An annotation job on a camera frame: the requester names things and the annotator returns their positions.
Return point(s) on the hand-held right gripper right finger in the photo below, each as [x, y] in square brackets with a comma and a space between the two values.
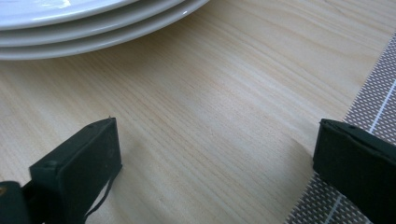
[355, 161]

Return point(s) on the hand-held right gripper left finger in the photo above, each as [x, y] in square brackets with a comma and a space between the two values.
[77, 168]

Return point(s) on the white plate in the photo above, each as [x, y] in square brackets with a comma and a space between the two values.
[46, 9]
[93, 26]
[109, 40]

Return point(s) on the brown woven placemat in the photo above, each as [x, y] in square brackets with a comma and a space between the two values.
[373, 105]

